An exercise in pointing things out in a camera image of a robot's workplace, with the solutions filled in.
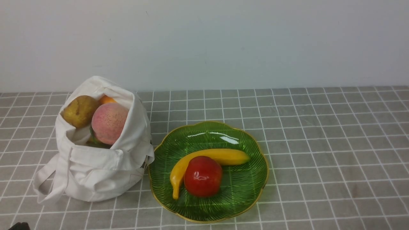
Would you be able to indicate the yellow banana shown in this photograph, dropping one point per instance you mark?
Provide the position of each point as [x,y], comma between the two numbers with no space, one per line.
[225,157]

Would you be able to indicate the red apple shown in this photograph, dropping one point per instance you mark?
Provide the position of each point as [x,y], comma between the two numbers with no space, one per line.
[203,177]

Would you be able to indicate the orange fruit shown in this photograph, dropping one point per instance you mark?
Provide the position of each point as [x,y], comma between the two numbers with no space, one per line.
[106,99]

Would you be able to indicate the pink peach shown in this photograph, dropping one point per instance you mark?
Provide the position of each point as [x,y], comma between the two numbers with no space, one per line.
[108,122]

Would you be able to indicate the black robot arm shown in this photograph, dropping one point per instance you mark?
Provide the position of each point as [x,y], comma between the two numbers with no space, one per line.
[20,226]

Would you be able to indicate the green glass plate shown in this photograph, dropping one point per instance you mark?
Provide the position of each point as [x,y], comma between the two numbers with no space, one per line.
[241,185]

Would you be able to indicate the green fruit in bag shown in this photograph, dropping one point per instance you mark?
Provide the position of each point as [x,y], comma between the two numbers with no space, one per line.
[94,142]

